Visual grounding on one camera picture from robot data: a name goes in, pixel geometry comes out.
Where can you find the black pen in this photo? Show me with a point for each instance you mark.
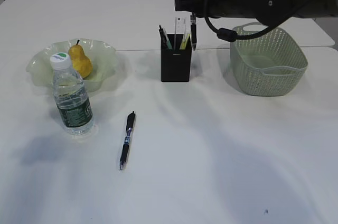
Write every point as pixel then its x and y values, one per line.
pixel 163 38
pixel 193 31
pixel 129 129

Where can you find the clear plastic ruler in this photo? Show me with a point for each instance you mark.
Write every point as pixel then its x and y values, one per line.
pixel 179 29

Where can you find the yellow utility knife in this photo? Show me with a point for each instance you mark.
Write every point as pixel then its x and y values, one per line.
pixel 184 41

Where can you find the mint green utility knife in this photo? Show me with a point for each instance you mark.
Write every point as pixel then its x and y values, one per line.
pixel 169 46

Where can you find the yellow pear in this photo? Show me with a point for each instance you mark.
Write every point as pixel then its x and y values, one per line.
pixel 79 60

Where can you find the clear water bottle green label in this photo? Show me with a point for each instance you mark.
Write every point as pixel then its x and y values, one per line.
pixel 70 95

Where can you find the black square pen holder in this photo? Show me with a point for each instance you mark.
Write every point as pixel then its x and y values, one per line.
pixel 176 64

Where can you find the green woven plastic basket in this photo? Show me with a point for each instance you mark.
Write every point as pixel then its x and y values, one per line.
pixel 268 66

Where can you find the pale green wavy plate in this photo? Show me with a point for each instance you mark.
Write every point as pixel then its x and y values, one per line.
pixel 108 67

